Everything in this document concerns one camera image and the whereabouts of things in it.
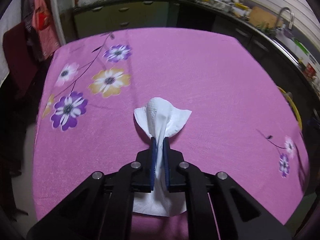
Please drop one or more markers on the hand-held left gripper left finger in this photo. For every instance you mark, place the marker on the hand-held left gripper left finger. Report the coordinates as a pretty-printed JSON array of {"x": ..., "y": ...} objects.
[{"x": 153, "y": 166}]

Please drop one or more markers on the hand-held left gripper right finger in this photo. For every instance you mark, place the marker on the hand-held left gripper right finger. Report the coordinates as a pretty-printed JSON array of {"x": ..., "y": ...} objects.
[{"x": 167, "y": 166}]

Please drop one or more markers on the white paper tissue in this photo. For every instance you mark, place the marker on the white paper tissue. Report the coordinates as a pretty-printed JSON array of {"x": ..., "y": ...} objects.
[{"x": 160, "y": 115}]

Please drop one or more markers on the yellow-rimmed trash bin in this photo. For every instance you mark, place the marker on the yellow-rimmed trash bin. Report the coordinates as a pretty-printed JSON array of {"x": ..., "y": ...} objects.
[{"x": 297, "y": 115}]

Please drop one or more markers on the purple floral tablecloth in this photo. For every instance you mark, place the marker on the purple floral tablecloth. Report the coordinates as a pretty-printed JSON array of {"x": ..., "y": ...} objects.
[{"x": 200, "y": 80}]

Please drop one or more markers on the dark kitchen counter cabinet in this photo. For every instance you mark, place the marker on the dark kitchen counter cabinet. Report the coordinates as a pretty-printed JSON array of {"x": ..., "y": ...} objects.
[{"x": 225, "y": 22}]

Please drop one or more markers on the green kitchen cabinet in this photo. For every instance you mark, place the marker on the green kitchen cabinet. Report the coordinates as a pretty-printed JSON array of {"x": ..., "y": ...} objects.
[{"x": 105, "y": 15}]

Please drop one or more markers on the green leafy vegetables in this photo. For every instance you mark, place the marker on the green leafy vegetables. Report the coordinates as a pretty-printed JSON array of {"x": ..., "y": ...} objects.
[{"x": 267, "y": 28}]

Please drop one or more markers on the red packet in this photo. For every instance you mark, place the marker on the red packet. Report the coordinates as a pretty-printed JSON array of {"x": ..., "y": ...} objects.
[{"x": 310, "y": 70}]

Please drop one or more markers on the dark red chair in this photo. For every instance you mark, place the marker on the dark red chair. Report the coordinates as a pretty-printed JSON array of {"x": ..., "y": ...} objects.
[{"x": 20, "y": 55}]

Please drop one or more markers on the wooden cutting board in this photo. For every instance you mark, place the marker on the wooden cutting board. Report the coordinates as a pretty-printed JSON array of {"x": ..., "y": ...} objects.
[{"x": 262, "y": 17}]

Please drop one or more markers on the hanging red garment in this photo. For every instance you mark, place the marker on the hanging red garment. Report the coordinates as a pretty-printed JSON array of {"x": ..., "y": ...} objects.
[{"x": 42, "y": 25}]

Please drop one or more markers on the green plastic bottle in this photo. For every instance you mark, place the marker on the green plastic bottle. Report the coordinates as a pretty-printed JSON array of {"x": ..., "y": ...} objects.
[{"x": 301, "y": 45}]

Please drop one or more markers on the steel sink faucet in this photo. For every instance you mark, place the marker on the steel sink faucet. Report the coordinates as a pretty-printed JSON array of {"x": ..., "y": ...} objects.
[{"x": 287, "y": 12}]

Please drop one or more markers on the white door frame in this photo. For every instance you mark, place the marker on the white door frame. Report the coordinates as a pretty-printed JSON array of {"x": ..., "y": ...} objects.
[{"x": 56, "y": 10}]

